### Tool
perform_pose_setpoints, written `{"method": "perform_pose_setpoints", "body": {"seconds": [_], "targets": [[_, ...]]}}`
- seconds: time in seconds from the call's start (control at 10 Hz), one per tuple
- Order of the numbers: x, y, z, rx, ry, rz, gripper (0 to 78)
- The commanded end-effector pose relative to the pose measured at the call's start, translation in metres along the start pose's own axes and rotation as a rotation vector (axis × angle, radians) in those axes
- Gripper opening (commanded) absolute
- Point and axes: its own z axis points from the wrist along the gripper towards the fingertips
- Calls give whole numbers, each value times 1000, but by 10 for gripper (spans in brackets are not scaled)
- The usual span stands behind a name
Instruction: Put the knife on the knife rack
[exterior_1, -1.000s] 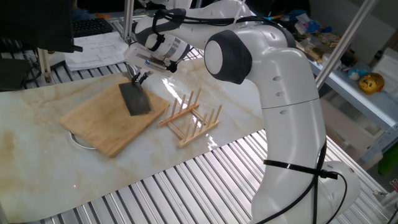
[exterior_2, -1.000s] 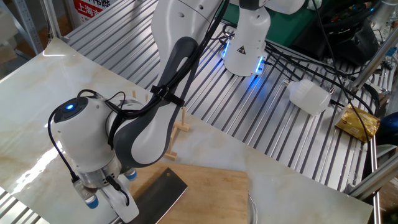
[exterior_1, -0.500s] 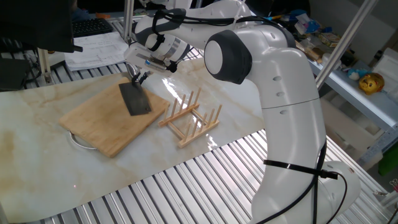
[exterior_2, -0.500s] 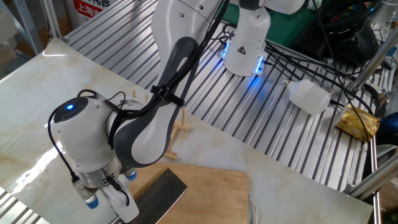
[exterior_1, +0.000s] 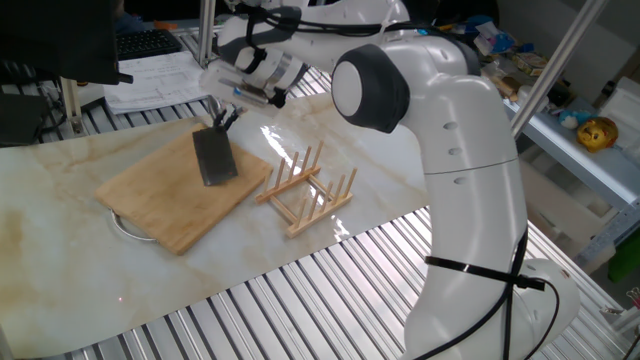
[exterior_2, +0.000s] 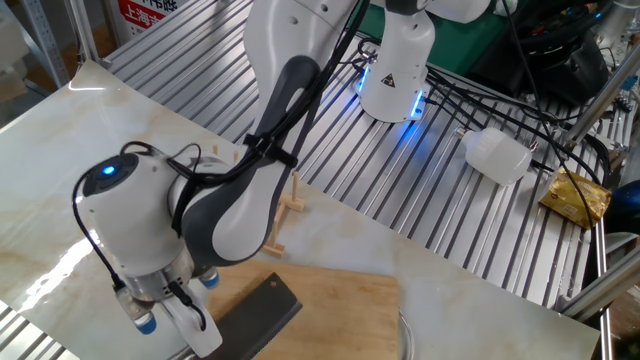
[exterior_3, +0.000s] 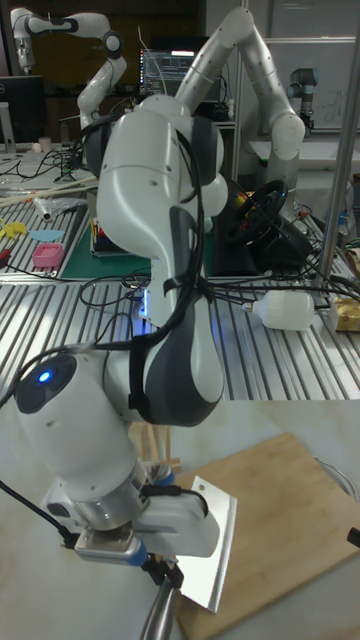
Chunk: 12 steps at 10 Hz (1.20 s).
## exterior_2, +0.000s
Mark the steel cleaver knife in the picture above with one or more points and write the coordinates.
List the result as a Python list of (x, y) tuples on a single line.
[(260, 315)]

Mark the black steering wheel controller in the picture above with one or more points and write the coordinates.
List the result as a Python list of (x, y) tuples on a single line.
[(565, 65)]

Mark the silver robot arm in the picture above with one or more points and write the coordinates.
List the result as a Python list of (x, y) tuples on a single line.
[(617, 20)]

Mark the silver flange bracket blue cap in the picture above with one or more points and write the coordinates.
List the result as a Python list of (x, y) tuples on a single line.
[(210, 280)]

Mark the perforated grey shelf upright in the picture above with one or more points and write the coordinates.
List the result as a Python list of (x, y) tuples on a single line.
[(45, 45)]

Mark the gold foil packet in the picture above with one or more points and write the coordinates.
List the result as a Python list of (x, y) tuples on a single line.
[(575, 197)]

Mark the red sign white text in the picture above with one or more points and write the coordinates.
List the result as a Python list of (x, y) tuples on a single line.
[(137, 15)]

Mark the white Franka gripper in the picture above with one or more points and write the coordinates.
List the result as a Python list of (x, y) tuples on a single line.
[(200, 335)]

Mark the slim metal post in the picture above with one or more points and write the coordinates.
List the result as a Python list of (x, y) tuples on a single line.
[(82, 30)]

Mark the green mat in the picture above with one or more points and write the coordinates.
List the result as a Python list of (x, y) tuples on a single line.
[(460, 45)]

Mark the white LED bulb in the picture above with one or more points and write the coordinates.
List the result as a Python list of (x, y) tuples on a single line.
[(497, 155)]

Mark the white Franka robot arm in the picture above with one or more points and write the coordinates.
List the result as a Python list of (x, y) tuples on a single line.
[(135, 225)]

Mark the dark blue round object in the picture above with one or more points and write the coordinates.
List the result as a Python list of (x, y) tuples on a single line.
[(627, 207)]

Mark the wooden peg rack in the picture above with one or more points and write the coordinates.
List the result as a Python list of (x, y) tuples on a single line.
[(296, 203)]

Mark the aluminium frame profile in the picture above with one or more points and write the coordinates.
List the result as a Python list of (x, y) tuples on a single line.
[(600, 290)]

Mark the slanted aluminium frame post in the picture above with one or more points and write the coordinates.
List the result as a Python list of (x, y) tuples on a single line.
[(600, 100)]

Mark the white foam box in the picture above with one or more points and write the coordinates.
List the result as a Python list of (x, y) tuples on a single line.
[(10, 45)]

